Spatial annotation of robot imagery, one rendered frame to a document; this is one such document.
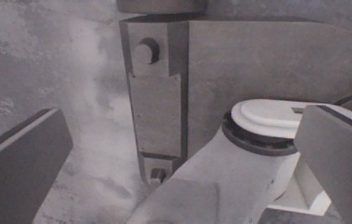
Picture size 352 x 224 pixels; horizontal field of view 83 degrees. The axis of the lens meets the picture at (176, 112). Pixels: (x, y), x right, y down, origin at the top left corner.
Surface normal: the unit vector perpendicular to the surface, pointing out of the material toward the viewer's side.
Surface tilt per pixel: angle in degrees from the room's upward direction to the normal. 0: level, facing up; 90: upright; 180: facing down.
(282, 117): 90
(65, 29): 0
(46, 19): 0
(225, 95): 0
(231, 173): 90
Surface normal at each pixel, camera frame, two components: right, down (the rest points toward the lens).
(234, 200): -0.01, -0.87
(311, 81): -0.19, 0.49
